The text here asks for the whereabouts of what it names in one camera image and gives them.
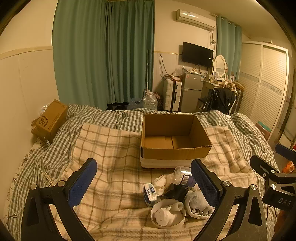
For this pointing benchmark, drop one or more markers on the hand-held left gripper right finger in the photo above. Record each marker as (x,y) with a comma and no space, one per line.
(205,185)

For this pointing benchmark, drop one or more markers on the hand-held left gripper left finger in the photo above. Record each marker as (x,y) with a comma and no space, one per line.
(82,184)

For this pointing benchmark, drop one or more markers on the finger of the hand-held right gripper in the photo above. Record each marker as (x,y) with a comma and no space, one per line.
(285,150)
(262,165)

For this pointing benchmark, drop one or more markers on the white sock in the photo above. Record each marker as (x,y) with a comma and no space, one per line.
(197,204)

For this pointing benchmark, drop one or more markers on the clear plastic bottle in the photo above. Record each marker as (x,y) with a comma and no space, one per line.
(183,174)

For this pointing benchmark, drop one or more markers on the black object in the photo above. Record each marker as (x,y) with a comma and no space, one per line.
(177,192)

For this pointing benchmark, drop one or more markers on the white tissue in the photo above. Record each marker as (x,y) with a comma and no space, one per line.
(163,182)

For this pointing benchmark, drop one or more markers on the white round bowl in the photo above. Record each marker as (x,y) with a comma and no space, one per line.
(178,221)

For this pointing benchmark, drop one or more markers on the cardboard box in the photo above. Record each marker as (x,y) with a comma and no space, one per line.
(175,140)
(52,118)

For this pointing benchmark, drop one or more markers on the blue tissue packet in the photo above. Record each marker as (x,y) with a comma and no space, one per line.
(150,194)

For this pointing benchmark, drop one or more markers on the orange packet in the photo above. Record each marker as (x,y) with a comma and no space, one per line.
(289,167)

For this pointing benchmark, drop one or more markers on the teal lidded stool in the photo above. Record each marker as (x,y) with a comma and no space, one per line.
(263,127)

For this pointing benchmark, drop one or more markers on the beige checked blanket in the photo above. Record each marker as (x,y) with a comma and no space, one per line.
(115,157)

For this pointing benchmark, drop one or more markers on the white plastic piece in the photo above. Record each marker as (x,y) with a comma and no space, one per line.
(165,215)

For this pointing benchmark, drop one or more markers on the white louvred wardrobe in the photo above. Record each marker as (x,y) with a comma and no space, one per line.
(266,88)

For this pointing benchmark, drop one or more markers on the brown suitcase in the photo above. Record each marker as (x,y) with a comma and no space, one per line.
(238,97)

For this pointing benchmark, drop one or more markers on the closed cardboard box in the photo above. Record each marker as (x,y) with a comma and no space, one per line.
(52,118)

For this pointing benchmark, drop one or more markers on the black jacket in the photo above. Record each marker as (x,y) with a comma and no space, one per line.
(223,99)

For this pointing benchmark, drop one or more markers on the black bag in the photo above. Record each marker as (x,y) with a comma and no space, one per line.
(116,106)

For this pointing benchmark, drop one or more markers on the grey small fridge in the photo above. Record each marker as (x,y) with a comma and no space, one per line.
(192,92)

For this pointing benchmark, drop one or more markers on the dressing table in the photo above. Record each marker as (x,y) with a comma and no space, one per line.
(208,89)

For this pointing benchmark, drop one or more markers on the clear plastic bag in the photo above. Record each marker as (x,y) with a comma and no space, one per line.
(135,104)

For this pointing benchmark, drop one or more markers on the white suitcase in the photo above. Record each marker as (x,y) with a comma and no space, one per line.
(172,95)

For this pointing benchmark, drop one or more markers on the floral bag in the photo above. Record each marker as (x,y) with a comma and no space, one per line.
(159,98)

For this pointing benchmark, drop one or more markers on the large water jug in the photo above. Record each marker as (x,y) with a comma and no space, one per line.
(150,102)

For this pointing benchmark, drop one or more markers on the white oval mirror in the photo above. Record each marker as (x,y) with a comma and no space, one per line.
(219,65)

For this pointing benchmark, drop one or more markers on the narrow green curtain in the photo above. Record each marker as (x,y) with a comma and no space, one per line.
(227,46)

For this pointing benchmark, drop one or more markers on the white pole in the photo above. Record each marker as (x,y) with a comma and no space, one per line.
(148,74)

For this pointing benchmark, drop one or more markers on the wide green curtain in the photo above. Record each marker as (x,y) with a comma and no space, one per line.
(101,51)

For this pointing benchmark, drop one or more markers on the white air conditioner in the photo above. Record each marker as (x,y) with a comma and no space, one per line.
(195,18)

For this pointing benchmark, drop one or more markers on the black wall television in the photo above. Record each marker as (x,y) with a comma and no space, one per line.
(196,55)

